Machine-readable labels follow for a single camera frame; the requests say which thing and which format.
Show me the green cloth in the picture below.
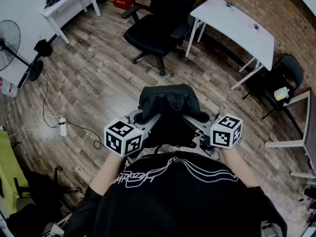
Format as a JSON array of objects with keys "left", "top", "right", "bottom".
[{"left": 0, "top": 129, "right": 31, "bottom": 219}]

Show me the white table frame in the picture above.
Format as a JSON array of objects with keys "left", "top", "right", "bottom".
[{"left": 264, "top": 89, "right": 316, "bottom": 180}]

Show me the small black box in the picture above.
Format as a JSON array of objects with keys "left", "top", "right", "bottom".
[{"left": 34, "top": 39, "right": 53, "bottom": 57}]

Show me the black folding chair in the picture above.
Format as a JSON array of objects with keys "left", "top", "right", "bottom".
[{"left": 242, "top": 54, "right": 305, "bottom": 119}]

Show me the white rectangular table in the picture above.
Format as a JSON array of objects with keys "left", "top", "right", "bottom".
[{"left": 185, "top": 0, "right": 276, "bottom": 90}]

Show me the white floor cable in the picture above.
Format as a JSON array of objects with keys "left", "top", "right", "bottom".
[{"left": 6, "top": 114, "right": 63, "bottom": 138}]

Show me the pale yellow bottle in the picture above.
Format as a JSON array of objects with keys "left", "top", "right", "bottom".
[{"left": 274, "top": 86, "right": 291, "bottom": 102}]

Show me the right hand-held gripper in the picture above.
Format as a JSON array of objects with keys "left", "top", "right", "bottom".
[{"left": 182, "top": 111, "right": 244, "bottom": 158}]

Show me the black office chair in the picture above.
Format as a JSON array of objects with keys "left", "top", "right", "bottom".
[{"left": 120, "top": 0, "right": 206, "bottom": 77}]

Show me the person's black printed shirt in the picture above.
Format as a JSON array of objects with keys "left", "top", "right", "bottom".
[{"left": 63, "top": 150, "right": 288, "bottom": 237}]

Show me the clear water bottle red label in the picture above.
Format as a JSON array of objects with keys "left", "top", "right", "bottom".
[{"left": 0, "top": 77, "right": 19, "bottom": 98}]

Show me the person's left forearm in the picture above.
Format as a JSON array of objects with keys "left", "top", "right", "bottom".
[{"left": 89, "top": 152, "right": 129, "bottom": 196}]

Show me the black standing fan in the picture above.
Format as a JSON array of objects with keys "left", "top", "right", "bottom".
[{"left": 0, "top": 20, "right": 44, "bottom": 82}]

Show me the white power strip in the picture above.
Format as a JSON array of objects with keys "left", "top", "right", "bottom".
[{"left": 59, "top": 117, "right": 68, "bottom": 137}]

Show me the person's right forearm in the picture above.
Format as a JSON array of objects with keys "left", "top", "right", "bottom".
[{"left": 218, "top": 147, "right": 263, "bottom": 189}]

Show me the black floor cable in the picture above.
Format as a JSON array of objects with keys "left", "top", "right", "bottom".
[{"left": 42, "top": 70, "right": 102, "bottom": 150}]

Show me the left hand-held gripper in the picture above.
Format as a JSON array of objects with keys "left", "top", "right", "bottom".
[{"left": 104, "top": 109, "right": 162, "bottom": 158}]

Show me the black swivel chair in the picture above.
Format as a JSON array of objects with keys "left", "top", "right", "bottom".
[{"left": 6, "top": 166, "right": 82, "bottom": 237}]

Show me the black bag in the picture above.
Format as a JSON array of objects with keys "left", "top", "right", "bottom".
[{"left": 137, "top": 83, "right": 202, "bottom": 148}]

